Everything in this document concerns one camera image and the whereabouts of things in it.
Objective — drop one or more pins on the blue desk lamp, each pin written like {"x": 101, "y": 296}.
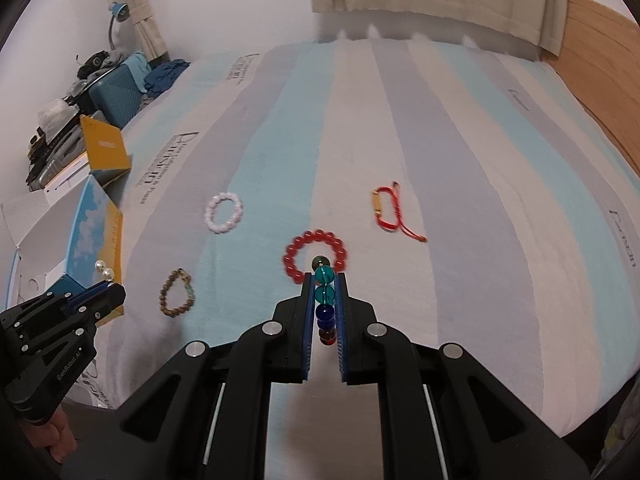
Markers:
{"x": 120, "y": 10}

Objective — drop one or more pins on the person's left hand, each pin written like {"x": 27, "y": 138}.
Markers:
{"x": 60, "y": 437}

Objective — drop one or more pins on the wooden headboard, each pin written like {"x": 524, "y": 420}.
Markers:
{"x": 600, "y": 60}

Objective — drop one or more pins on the narrow beige curtain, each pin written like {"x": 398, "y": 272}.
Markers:
{"x": 140, "y": 5}

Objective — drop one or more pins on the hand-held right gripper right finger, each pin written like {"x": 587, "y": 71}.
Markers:
{"x": 343, "y": 330}

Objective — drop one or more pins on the white cardboard box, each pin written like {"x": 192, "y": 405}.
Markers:
{"x": 85, "y": 220}

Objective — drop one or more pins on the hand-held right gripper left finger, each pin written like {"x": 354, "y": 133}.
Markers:
{"x": 306, "y": 330}

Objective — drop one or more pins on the light teal cloth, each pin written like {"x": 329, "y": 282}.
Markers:
{"x": 137, "y": 67}

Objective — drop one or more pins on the silver suitcase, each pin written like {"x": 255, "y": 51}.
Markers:
{"x": 55, "y": 160}

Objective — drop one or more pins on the black clutter on suitcases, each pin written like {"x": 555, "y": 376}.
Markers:
{"x": 95, "y": 62}

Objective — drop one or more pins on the dark blue clothing pile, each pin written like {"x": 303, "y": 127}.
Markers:
{"x": 165, "y": 72}

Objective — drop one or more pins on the striped bedsheet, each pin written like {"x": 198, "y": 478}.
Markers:
{"x": 450, "y": 160}

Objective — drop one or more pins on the teal suitcase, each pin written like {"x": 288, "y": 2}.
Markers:
{"x": 117, "y": 97}

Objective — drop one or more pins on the white plastic bag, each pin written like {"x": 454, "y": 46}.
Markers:
{"x": 55, "y": 110}

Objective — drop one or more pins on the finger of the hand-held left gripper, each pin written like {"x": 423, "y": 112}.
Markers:
{"x": 80, "y": 296}
{"x": 107, "y": 302}

